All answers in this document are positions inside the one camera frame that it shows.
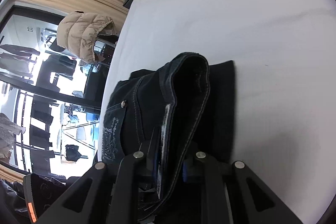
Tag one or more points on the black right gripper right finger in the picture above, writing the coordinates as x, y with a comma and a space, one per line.
229, 193

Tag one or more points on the beige puffer jacket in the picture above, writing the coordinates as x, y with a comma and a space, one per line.
78, 33

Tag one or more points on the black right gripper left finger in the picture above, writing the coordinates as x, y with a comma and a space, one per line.
100, 196

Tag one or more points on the large black framed window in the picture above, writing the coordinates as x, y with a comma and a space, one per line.
50, 98

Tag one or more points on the dark black denim pants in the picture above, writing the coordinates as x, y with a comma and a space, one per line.
188, 104

